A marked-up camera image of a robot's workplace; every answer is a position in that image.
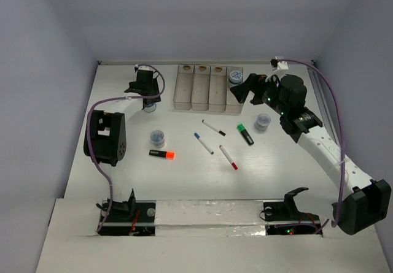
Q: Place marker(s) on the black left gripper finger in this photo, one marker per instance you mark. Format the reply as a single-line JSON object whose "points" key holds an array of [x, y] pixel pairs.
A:
{"points": [[146, 101], [156, 99]]}

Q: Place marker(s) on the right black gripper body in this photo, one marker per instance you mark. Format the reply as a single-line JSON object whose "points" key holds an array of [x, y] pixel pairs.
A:
{"points": [[266, 91]]}

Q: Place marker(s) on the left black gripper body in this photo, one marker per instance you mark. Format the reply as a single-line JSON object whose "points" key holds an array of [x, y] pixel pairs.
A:
{"points": [[153, 89]]}

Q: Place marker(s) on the blue label putty jar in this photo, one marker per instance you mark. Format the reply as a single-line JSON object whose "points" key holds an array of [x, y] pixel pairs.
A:
{"points": [[150, 107], [235, 77]]}

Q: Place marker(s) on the green cap black highlighter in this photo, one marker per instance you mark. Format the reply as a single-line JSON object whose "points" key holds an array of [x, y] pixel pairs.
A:
{"points": [[244, 133]]}

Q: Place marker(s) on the black cap white marker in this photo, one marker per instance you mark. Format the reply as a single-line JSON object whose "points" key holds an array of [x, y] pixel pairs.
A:
{"points": [[214, 128]]}

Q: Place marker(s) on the blue cap white marker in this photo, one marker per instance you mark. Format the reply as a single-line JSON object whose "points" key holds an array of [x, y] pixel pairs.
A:
{"points": [[204, 144]]}

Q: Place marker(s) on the orange cap black highlighter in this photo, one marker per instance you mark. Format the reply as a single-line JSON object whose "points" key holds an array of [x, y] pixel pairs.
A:
{"points": [[162, 154]]}

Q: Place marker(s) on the red cap white marker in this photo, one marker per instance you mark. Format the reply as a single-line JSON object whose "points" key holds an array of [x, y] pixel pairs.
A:
{"points": [[228, 157]]}

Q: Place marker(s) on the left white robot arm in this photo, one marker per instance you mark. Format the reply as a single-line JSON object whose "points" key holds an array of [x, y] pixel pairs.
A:
{"points": [[105, 132]]}

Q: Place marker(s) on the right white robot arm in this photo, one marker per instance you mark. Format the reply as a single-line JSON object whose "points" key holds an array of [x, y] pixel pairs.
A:
{"points": [[361, 201]]}

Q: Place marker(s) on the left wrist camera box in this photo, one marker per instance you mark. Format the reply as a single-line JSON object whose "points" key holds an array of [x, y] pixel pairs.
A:
{"points": [[139, 67]]}

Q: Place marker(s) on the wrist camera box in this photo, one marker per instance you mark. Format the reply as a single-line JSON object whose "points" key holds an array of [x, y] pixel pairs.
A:
{"points": [[278, 63], [139, 67]]}

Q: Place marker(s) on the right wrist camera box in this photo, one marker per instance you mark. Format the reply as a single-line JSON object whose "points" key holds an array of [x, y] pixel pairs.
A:
{"points": [[278, 63]]}

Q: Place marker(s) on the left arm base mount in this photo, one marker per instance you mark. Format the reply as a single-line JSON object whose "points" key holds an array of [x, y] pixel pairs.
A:
{"points": [[123, 211]]}

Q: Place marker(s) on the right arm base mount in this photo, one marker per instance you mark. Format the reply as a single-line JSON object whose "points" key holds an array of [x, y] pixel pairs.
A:
{"points": [[284, 212]]}

